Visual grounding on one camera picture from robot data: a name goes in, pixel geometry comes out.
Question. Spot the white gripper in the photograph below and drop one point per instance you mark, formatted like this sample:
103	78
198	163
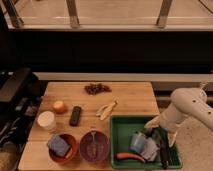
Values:
170	120

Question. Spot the black handled brush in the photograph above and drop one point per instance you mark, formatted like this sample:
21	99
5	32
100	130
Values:
163	152

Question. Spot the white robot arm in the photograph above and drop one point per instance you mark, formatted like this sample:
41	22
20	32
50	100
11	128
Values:
185	102

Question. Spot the green plastic tray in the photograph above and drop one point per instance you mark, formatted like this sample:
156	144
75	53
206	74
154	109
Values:
121	130

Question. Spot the orange carrot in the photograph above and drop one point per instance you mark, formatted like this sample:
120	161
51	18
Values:
125	155

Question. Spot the banana peel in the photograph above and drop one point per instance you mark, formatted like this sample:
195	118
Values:
104	111

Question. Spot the metal fork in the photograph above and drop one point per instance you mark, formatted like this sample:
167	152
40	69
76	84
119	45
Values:
94	151

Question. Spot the purple bowl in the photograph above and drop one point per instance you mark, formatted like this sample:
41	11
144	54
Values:
102	147

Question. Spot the black remote control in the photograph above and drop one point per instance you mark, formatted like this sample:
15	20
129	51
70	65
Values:
74	119

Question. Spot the red-brown bowl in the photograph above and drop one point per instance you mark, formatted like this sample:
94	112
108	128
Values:
71	152

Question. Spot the orange apple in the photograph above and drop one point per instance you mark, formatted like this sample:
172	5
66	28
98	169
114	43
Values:
59	107

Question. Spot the blue sponge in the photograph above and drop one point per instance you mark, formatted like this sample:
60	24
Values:
58	145

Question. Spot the white lidded jar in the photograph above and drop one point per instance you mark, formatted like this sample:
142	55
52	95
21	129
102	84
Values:
47	121

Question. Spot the black equipment stack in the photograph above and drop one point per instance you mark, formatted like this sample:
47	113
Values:
20	94

